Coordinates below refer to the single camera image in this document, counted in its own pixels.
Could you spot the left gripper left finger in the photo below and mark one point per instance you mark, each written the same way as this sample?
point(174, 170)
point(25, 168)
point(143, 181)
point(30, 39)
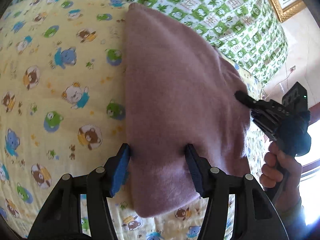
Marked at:
point(103, 183)

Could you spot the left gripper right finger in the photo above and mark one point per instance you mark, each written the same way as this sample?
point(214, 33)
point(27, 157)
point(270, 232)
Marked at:
point(210, 183)

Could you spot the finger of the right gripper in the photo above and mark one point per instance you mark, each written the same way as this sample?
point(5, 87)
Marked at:
point(246, 100)

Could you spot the purple knit sweater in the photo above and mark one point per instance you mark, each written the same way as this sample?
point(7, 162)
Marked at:
point(179, 90)

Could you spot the person right forearm sleeve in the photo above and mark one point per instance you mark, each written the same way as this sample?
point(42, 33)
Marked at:
point(294, 222)

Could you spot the person right hand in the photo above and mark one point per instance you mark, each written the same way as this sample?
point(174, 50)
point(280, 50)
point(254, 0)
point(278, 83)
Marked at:
point(290, 195)

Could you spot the green checkered quilt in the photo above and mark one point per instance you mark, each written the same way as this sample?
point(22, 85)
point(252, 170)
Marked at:
point(245, 31)

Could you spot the yellow cartoon bear blanket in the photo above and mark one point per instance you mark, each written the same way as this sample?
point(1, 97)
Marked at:
point(62, 94)

